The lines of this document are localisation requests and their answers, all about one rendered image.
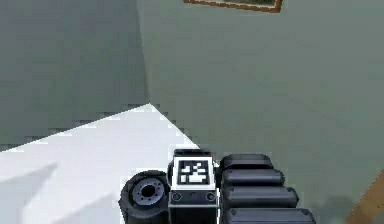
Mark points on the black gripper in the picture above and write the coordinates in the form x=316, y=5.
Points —
x=145, y=195

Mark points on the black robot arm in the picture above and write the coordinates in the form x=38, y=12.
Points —
x=253, y=196

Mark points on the brown wooden furniture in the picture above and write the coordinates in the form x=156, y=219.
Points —
x=368, y=205

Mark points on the brown framed wall picture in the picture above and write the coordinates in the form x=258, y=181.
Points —
x=240, y=4

